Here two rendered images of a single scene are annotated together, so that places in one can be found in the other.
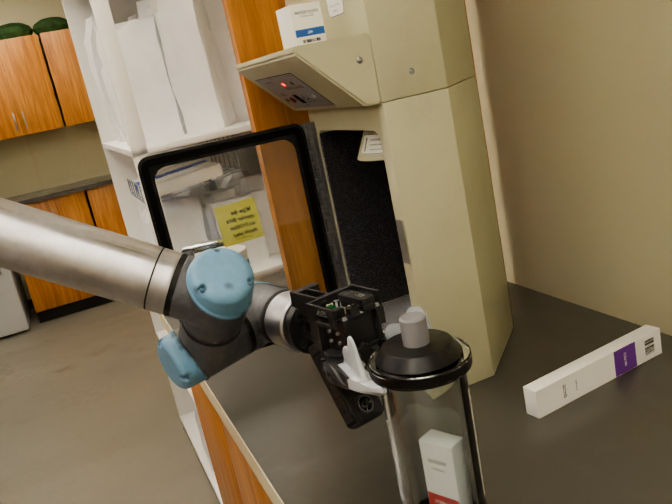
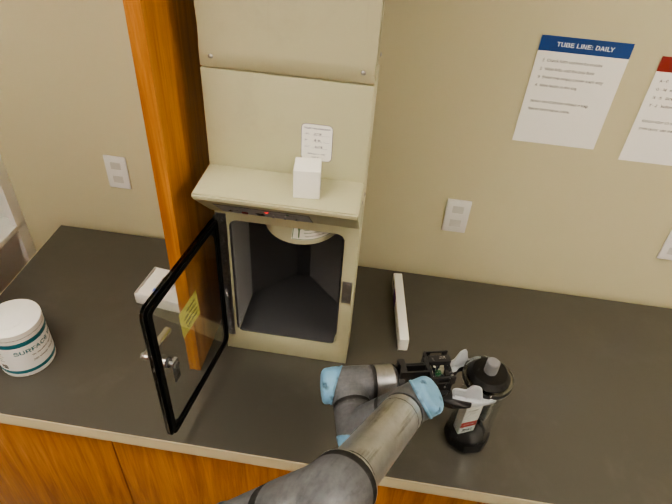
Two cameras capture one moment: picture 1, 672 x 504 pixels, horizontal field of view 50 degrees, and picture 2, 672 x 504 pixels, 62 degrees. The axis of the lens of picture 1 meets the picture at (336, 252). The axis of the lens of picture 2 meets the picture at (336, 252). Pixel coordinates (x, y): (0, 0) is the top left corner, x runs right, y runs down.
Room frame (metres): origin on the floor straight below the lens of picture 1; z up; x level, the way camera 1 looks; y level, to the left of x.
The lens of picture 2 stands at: (0.69, 0.78, 2.12)
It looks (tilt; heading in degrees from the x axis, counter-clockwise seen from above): 40 degrees down; 295
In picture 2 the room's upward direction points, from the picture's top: 4 degrees clockwise
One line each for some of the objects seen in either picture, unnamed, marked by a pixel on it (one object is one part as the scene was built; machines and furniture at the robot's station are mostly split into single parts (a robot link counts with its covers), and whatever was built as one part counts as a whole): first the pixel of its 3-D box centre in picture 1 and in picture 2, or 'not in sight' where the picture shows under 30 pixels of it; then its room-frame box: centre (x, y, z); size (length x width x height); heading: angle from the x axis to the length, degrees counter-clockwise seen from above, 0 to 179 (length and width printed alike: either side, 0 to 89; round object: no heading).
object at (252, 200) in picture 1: (246, 246); (192, 328); (1.30, 0.16, 1.19); 0.30 x 0.01 x 0.40; 101
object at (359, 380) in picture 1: (358, 362); (475, 394); (0.71, 0.00, 1.17); 0.09 x 0.03 x 0.06; 11
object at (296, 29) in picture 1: (301, 26); (307, 178); (1.13, -0.02, 1.54); 0.05 x 0.05 x 0.06; 26
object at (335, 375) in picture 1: (346, 367); (450, 396); (0.75, 0.02, 1.15); 0.09 x 0.05 x 0.02; 11
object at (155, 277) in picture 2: not in sight; (170, 290); (1.60, -0.08, 0.96); 0.16 x 0.12 x 0.04; 13
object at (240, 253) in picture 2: (427, 214); (296, 253); (1.24, -0.17, 1.19); 0.26 x 0.24 x 0.35; 19
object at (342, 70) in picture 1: (300, 82); (280, 208); (1.18, 0.00, 1.46); 0.32 x 0.11 x 0.10; 19
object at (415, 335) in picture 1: (416, 345); (490, 371); (0.70, -0.06, 1.18); 0.09 x 0.09 x 0.07
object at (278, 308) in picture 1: (300, 320); (384, 381); (0.88, 0.06, 1.17); 0.08 x 0.05 x 0.08; 125
